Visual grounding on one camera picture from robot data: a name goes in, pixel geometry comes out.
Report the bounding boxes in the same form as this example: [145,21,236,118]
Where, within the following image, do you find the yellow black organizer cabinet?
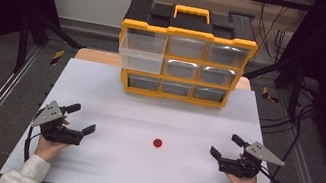
[109,0,264,115]

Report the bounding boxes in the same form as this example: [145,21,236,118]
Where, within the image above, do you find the pulled-out clear plastic drawer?
[116,27,169,76]

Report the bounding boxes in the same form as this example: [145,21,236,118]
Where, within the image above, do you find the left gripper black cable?
[21,124,44,165]

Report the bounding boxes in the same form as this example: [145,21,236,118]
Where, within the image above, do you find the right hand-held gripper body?
[216,136,288,183]

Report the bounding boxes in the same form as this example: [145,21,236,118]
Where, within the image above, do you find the black metal stand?
[237,48,310,123]
[11,8,91,85]

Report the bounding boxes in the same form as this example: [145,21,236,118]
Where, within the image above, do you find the black floor cables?
[250,73,323,183]

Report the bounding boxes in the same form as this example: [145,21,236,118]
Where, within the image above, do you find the wooden board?
[74,46,253,92]

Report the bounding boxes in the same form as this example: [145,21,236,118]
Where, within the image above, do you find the bundle of hanging cables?
[250,0,300,65]

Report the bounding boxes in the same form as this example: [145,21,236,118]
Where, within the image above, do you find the small red round part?
[151,137,165,149]

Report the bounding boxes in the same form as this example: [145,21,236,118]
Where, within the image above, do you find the person's left hand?
[33,112,75,166]

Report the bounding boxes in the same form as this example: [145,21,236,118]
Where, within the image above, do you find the set of closed clear drawers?
[126,29,251,107]

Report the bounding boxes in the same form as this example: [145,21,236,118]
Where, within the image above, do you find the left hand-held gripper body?
[29,97,90,148]

